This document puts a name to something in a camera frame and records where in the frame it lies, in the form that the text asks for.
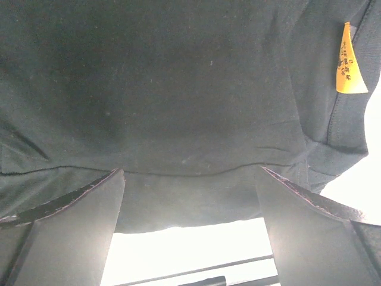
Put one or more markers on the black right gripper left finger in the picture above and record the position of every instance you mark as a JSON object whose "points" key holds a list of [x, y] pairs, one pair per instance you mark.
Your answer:
{"points": [[64, 241]]}

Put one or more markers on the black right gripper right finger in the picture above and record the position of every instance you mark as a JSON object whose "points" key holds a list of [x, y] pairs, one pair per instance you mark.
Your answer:
{"points": [[316, 240]]}

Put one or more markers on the black flower print t-shirt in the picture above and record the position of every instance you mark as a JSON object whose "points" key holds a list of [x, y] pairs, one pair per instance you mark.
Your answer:
{"points": [[192, 99]]}

